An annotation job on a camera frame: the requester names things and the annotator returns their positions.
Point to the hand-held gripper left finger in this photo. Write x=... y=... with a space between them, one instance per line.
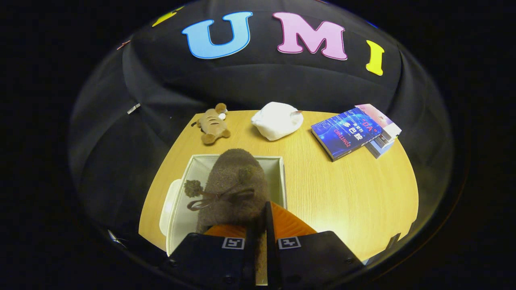
x=209 y=257

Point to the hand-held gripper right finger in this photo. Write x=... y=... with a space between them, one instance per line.
x=270 y=249

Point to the brown fuzzy shoe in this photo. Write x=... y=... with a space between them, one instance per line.
x=236 y=177

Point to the grey fabric storage box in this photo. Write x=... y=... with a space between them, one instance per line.
x=197 y=169

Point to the white crumpled bag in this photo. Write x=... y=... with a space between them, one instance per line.
x=276 y=121

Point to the brown striped plush toy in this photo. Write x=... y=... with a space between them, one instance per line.
x=211 y=125

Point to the blue book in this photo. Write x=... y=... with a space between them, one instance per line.
x=344 y=135

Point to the grey book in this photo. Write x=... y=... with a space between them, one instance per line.
x=381 y=148

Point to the silver cloth clip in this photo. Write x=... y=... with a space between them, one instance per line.
x=134 y=108

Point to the pink book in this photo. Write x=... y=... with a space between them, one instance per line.
x=389 y=127

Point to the pink cloth clip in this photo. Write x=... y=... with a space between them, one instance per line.
x=123 y=44

